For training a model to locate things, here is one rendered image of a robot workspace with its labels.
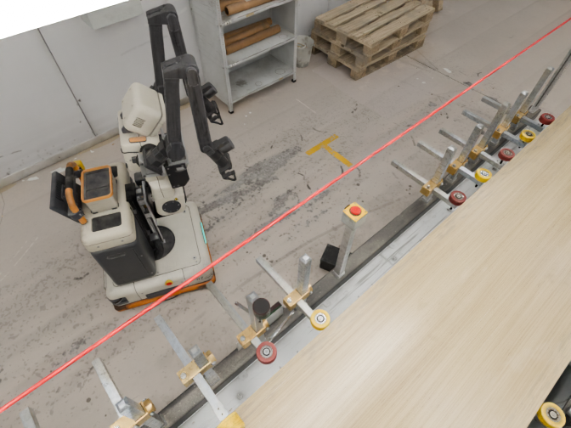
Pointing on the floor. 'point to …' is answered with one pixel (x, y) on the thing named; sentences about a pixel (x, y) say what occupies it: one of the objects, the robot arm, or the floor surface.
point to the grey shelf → (247, 81)
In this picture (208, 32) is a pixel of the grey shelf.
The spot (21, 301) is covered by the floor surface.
